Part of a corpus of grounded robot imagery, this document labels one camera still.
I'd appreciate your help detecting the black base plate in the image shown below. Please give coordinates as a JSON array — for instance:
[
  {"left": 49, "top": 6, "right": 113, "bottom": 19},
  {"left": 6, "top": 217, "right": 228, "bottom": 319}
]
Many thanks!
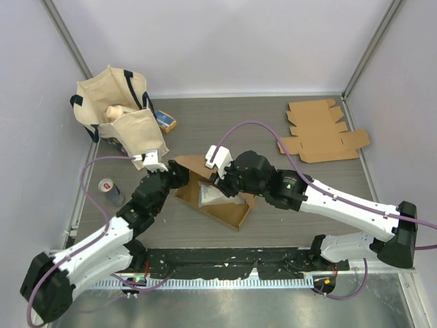
[{"left": 145, "top": 247, "right": 350, "bottom": 280}]

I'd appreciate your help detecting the small blue orange box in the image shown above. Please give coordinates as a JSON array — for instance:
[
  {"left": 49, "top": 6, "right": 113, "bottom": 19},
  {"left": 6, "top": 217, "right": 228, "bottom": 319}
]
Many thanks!
[{"left": 155, "top": 110, "right": 177, "bottom": 133}]

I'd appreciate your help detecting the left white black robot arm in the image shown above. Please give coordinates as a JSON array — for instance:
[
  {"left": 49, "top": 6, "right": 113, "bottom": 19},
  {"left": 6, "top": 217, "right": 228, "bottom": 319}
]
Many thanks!
[{"left": 20, "top": 160, "right": 189, "bottom": 327}]

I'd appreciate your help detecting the beige canvas tote bag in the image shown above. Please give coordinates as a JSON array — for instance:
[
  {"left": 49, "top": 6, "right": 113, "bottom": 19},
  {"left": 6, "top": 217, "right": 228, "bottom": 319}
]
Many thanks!
[{"left": 70, "top": 66, "right": 169, "bottom": 157}]

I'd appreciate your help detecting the large brown cardboard box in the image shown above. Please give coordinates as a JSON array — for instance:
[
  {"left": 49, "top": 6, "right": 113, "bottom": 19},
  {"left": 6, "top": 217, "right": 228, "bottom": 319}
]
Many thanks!
[{"left": 173, "top": 155, "right": 256, "bottom": 230}]

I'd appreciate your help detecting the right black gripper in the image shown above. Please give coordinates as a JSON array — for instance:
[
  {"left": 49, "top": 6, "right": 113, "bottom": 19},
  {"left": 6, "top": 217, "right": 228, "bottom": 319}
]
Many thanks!
[{"left": 210, "top": 157, "right": 267, "bottom": 197}]

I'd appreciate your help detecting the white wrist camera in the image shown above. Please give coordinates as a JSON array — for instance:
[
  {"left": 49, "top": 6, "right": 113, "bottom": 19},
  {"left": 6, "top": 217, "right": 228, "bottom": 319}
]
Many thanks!
[
  {"left": 205, "top": 145, "right": 233, "bottom": 179},
  {"left": 132, "top": 149, "right": 168, "bottom": 172}
]

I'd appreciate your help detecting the slotted cable duct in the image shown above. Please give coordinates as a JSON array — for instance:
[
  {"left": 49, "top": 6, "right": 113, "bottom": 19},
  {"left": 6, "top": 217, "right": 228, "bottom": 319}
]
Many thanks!
[{"left": 89, "top": 275, "right": 314, "bottom": 290}]

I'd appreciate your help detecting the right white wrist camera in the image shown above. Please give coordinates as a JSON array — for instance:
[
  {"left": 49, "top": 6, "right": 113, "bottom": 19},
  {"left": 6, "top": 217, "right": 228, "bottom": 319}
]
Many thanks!
[{"left": 205, "top": 145, "right": 233, "bottom": 179}]

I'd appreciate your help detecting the flat cardboard box blank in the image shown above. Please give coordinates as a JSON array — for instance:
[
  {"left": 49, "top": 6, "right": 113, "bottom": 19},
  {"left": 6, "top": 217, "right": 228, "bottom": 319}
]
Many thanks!
[{"left": 277, "top": 98, "right": 371, "bottom": 163}]

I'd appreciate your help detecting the cream bottle in bag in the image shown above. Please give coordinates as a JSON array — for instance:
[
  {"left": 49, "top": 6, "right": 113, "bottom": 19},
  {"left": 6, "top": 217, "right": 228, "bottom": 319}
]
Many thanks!
[{"left": 104, "top": 105, "right": 139, "bottom": 123}]

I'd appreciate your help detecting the left aluminium frame post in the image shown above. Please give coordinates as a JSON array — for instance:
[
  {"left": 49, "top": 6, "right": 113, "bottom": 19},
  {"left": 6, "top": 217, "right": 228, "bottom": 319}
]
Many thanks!
[{"left": 40, "top": 0, "right": 93, "bottom": 79}]

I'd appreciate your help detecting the right aluminium frame post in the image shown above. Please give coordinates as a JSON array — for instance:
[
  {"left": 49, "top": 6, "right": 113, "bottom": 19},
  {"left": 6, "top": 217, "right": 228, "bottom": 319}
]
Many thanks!
[{"left": 341, "top": 0, "right": 406, "bottom": 100}]

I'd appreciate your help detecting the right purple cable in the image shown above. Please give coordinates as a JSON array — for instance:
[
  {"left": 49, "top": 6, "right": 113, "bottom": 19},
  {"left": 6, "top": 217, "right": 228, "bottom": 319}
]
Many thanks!
[{"left": 208, "top": 120, "right": 437, "bottom": 301}]

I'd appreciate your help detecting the white plastic packet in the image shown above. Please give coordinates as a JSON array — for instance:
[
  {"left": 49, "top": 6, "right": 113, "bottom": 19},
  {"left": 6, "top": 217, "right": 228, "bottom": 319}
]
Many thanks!
[{"left": 198, "top": 182, "right": 227, "bottom": 207}]

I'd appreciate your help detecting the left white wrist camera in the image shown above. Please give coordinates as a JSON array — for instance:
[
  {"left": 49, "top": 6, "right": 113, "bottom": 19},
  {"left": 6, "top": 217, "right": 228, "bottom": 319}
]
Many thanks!
[{"left": 132, "top": 149, "right": 168, "bottom": 172}]

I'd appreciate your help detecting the red bull can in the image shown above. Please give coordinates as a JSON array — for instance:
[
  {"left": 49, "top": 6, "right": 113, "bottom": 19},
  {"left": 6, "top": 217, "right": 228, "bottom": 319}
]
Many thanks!
[{"left": 98, "top": 178, "right": 125, "bottom": 206}]

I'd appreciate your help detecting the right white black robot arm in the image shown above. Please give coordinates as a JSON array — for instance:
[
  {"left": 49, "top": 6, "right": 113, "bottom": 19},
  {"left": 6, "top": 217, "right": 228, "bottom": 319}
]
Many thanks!
[{"left": 205, "top": 146, "right": 418, "bottom": 270}]

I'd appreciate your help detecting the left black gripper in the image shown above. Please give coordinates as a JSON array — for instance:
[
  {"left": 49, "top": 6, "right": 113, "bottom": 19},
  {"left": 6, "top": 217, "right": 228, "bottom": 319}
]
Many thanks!
[{"left": 147, "top": 160, "right": 188, "bottom": 214}]

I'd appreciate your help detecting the aluminium frame post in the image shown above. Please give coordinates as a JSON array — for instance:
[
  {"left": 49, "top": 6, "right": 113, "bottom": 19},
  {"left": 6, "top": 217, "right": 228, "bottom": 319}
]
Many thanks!
[
  {"left": 341, "top": 0, "right": 406, "bottom": 100},
  {"left": 40, "top": 0, "right": 93, "bottom": 79}
]

